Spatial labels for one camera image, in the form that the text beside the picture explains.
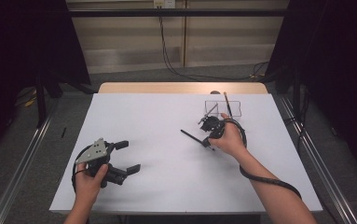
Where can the clear acrylic organizer box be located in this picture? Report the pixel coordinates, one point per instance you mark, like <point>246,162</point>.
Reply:
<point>236,101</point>

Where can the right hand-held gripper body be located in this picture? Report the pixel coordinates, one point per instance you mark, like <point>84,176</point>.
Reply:
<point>215,129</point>

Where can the black curtain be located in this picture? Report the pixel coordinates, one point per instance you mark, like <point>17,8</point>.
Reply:
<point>11,46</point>
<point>347,62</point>

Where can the black stand post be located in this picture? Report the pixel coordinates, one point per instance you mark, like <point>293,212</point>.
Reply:
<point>296,93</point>
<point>40,102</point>

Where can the wooden table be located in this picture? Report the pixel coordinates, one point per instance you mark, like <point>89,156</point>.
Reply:
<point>167,87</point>

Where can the person's left hand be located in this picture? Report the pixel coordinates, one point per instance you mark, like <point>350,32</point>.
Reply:
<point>87,186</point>

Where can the aluminium floor rail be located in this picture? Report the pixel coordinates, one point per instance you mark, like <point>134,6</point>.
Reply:
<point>335,193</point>
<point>20,169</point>

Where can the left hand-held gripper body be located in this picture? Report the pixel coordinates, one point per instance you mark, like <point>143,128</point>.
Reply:
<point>95,155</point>

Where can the small black floor item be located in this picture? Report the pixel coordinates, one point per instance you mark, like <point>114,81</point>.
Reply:
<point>63,132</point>

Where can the black horizontal frame bar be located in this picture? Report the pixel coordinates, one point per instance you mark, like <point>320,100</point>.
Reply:
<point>198,12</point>

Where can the white wall power outlet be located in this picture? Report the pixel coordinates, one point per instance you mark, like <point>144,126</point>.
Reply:
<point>168,3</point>

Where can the person's right hand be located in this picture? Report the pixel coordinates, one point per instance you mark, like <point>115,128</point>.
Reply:
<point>230,140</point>

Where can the black brush with orange tip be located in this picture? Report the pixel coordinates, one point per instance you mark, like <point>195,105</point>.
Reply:
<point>227,105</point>

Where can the white table cover board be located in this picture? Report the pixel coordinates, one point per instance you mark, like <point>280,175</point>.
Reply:
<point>167,186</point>

